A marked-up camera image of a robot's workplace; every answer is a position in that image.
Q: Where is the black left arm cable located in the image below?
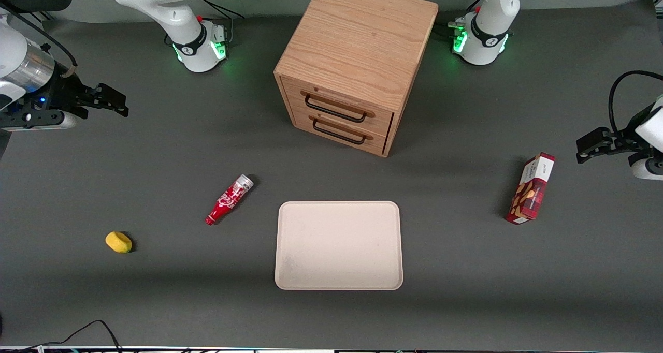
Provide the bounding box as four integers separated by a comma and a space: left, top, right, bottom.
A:
609, 70, 663, 134

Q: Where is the thin black table-edge cable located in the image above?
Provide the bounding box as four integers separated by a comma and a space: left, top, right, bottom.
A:
0, 319, 123, 353

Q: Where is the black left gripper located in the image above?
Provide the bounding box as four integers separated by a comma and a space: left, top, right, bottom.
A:
576, 104, 658, 164

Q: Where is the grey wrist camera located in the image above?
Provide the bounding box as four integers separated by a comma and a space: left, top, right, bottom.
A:
628, 154, 663, 181
0, 110, 77, 131

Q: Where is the red coke bottle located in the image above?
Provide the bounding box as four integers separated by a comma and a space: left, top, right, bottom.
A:
205, 174, 255, 226

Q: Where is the left arm base cable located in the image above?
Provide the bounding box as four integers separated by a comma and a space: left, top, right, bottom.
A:
434, 0, 485, 39

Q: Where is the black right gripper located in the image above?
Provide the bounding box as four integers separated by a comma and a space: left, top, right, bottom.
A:
21, 72, 128, 118

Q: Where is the wooden drawer front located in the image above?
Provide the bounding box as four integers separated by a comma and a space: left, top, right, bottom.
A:
281, 78, 394, 136
290, 107, 390, 155

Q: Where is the red cookie box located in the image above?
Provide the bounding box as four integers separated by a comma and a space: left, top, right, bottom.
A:
506, 152, 556, 225

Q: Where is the black metal drawer handle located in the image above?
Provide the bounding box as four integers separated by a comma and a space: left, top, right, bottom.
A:
305, 94, 367, 123
312, 117, 366, 145

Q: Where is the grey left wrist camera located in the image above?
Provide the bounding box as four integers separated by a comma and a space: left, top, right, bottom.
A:
628, 154, 663, 181

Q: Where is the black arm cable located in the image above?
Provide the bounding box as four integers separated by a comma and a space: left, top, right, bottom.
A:
0, 0, 78, 68
609, 70, 663, 134

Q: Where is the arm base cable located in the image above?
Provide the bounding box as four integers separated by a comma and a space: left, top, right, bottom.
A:
196, 0, 245, 46
434, 0, 485, 39

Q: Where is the beige rectangular tray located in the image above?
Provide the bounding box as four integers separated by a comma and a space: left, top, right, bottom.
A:
275, 201, 403, 291

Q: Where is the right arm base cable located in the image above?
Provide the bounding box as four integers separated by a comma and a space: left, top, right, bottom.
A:
196, 0, 245, 46

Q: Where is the aluminium frame rail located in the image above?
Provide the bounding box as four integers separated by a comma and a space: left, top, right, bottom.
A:
21, 10, 53, 25

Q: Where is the wooden two-drawer cabinet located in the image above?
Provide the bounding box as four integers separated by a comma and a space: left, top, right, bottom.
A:
273, 0, 439, 158

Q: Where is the yellow sponge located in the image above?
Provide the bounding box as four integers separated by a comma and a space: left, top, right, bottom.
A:
105, 231, 133, 254

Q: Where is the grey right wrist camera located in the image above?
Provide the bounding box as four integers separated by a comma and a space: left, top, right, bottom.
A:
0, 110, 77, 131

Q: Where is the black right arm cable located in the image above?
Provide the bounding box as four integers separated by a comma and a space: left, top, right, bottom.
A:
0, 0, 78, 68

